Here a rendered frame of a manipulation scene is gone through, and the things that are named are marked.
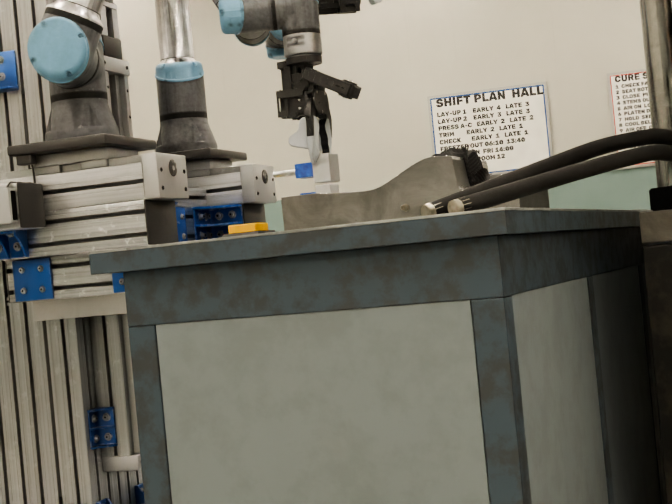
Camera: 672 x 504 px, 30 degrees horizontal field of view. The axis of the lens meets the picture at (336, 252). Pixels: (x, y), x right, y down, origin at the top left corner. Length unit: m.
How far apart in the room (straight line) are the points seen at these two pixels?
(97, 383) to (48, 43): 0.80
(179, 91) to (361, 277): 1.26
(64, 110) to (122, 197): 0.22
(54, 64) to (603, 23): 7.79
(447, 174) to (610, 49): 7.50
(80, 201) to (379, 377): 0.90
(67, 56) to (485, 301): 1.02
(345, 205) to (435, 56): 7.58
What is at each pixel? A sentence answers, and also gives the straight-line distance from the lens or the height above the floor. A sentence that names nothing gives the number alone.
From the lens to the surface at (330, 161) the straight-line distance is 2.43.
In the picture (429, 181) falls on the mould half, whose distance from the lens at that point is 2.49.
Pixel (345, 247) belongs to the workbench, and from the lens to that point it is 1.87.
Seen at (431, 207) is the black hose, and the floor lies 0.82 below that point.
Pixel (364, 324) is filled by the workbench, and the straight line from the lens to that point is 1.89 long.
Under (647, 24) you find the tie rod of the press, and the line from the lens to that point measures 2.54.
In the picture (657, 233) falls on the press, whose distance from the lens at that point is 2.46.
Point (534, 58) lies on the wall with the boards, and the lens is 9.98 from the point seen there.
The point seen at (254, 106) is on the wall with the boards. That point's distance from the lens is 10.43.
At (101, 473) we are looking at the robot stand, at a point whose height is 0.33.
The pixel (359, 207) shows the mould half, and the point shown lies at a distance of 2.53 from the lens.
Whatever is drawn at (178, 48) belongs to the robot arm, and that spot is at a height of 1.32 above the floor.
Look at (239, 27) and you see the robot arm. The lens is 2.48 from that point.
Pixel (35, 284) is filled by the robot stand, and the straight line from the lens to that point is 2.67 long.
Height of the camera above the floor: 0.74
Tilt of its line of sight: 1 degrees up
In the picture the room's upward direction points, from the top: 5 degrees counter-clockwise
